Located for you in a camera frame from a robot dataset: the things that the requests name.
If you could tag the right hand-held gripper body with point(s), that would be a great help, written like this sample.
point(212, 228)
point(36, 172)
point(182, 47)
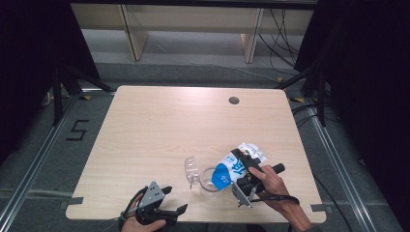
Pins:
point(248, 187)

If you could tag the pale wooden shelf unit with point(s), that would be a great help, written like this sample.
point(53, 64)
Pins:
point(193, 17)

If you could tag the person's left hand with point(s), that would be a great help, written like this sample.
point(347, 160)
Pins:
point(141, 227)

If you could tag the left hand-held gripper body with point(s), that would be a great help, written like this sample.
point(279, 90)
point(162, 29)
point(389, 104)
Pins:
point(154, 195)

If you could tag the metal floor rail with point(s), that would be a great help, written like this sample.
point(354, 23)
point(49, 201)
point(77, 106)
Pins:
point(338, 174)
point(35, 164)

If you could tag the yellow and black tape piece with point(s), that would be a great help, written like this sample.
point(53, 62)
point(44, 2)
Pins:
point(85, 97)
point(297, 100)
point(280, 79)

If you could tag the blue white milk carton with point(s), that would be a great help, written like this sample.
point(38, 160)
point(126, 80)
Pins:
point(225, 170)

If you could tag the black metal stand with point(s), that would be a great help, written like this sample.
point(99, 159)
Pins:
point(320, 96)
point(58, 96)

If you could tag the grey tape strip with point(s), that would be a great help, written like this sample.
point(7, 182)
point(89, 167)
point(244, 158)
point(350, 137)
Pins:
point(318, 208)
point(72, 201)

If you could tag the dark curtain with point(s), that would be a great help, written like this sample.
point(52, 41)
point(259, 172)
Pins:
point(370, 80)
point(32, 64)

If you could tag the person's right hand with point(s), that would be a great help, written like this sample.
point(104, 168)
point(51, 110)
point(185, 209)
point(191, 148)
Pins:
point(275, 185)

